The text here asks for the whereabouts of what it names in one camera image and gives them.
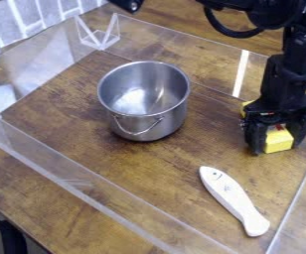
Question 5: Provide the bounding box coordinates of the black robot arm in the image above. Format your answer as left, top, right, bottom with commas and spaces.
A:
195, 0, 306, 154

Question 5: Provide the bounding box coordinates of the clear acrylic enclosure wall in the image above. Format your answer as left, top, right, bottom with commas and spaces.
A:
0, 14, 306, 254

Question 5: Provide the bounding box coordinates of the grey white patterned curtain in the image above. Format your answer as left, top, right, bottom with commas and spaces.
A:
0, 0, 107, 53

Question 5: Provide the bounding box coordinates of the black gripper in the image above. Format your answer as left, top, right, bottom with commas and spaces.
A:
239, 54, 306, 156

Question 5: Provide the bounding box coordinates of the silver metal pot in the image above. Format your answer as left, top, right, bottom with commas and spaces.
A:
96, 61, 190, 142

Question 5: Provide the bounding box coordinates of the white wooden toy fish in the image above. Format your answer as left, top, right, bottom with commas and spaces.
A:
199, 166, 269, 237

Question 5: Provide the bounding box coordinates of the yellow butter block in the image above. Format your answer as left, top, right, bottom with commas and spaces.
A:
238, 100, 294, 155

